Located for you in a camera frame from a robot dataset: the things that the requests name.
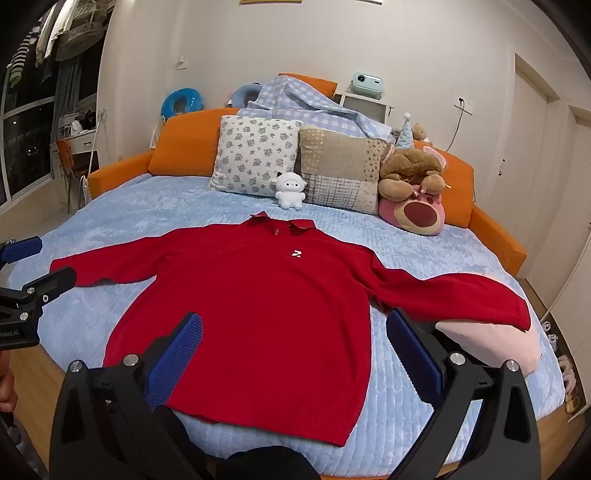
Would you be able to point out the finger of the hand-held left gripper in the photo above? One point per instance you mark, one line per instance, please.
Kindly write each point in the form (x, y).
(23, 248)
(53, 281)

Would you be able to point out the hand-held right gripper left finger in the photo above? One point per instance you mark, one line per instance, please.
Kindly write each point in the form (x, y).
(178, 360)

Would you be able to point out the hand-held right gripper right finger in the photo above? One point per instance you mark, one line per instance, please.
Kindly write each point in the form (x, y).
(415, 360)

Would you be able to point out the red sweater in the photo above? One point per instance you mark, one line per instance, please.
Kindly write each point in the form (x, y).
(277, 323)

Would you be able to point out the person's left hand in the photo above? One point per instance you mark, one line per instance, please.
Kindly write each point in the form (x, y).
(6, 392)

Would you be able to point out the pink garment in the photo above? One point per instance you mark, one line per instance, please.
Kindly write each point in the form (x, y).
(489, 346)

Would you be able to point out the orange chair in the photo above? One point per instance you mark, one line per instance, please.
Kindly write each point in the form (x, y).
(65, 159)

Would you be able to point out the large window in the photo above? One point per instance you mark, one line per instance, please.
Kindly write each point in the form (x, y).
(27, 138)

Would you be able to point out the white desk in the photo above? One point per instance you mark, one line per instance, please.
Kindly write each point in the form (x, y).
(81, 136)

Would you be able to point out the white shoe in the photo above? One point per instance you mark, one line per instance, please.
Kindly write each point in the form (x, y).
(554, 342)
(547, 326)

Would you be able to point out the black garment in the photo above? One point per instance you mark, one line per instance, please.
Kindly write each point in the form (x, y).
(268, 464)

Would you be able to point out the pink bear plush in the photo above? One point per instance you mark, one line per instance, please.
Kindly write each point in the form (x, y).
(415, 214)

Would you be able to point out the light blue quilted blanket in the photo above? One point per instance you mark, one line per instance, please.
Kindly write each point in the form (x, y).
(184, 207)

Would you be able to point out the pink fluffy slipper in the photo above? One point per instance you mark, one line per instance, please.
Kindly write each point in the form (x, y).
(568, 371)

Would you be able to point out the yellow slipper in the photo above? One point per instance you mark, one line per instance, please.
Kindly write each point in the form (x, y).
(571, 409)
(574, 398)

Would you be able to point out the grey curtain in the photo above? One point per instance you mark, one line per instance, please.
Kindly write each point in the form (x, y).
(69, 83)

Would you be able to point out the striped hanging garment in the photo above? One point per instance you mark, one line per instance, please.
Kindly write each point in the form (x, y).
(21, 55)

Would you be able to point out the brown teddy bear plush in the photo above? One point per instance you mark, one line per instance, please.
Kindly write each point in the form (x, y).
(406, 166)

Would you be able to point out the white plush sheep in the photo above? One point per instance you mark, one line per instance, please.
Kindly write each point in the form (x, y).
(290, 189)

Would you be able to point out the beige patchwork pillow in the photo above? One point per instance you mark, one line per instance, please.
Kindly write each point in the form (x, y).
(337, 166)

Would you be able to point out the white door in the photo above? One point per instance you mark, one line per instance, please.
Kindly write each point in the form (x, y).
(570, 207)
(521, 161)

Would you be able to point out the floral print pillow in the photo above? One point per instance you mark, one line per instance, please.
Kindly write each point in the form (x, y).
(254, 152)

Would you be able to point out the blue party hat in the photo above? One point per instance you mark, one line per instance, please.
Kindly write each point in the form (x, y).
(405, 136)

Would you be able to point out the white hanging drying rack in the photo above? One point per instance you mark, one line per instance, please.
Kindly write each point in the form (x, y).
(83, 32)

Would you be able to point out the small brown bear plush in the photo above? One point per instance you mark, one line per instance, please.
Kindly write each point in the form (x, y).
(421, 133)

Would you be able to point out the white stand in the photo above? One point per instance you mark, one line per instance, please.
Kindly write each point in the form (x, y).
(364, 110)

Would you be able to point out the grey-blue neck pillow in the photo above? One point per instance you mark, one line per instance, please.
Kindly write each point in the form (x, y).
(240, 94)

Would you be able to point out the mint green projector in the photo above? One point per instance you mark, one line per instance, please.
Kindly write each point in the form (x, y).
(367, 85)

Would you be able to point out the blue checkered quilt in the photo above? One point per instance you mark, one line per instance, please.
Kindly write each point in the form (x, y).
(295, 99)

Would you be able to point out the orange cushion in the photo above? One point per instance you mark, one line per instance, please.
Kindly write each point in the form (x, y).
(318, 85)

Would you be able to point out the white wall hook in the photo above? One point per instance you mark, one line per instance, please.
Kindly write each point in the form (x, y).
(181, 63)

